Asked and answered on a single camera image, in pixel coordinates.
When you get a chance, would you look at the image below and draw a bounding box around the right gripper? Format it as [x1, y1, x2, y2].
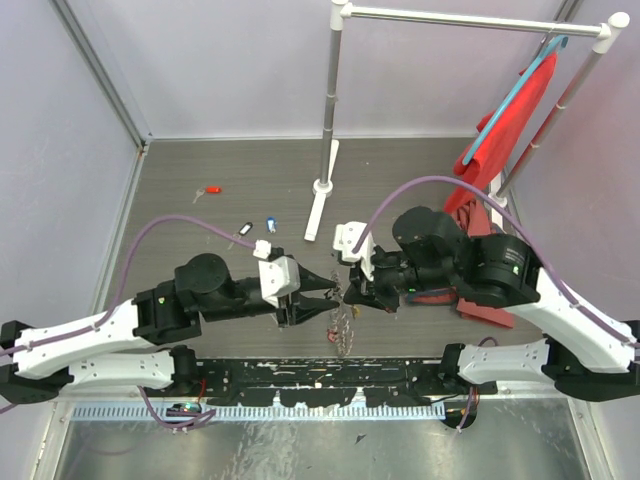
[343, 242, 457, 313]

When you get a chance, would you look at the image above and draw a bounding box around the metal disc keyring organizer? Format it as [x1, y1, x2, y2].
[325, 270, 356, 358]

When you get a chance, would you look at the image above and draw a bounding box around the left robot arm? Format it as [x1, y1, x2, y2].
[1, 249, 340, 405]

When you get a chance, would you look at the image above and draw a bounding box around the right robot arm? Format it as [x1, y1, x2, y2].
[333, 206, 639, 402]

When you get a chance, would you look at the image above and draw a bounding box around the blue key tag with key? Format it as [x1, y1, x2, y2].
[266, 217, 277, 234]

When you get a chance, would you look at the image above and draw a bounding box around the key with black tag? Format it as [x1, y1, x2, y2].
[227, 222, 253, 250]

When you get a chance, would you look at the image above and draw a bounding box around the key with small red tag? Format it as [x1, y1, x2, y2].
[192, 186, 222, 204]

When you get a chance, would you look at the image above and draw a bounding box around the blue clothes hanger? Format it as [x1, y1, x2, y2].
[462, 35, 569, 166]

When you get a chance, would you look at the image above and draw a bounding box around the red cloth on hanger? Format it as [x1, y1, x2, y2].
[453, 53, 557, 190]

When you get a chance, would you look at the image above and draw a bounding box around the white clothes rack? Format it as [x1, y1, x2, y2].
[303, 1, 631, 242]

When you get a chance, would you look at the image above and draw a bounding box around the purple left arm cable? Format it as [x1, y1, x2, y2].
[0, 215, 259, 455]

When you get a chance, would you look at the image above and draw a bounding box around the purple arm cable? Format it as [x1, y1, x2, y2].
[0, 215, 259, 455]
[352, 174, 640, 431]

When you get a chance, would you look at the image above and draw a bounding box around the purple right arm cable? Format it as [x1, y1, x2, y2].
[352, 174, 640, 431]

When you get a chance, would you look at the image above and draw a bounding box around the white slotted cable duct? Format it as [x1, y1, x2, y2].
[70, 401, 446, 422]

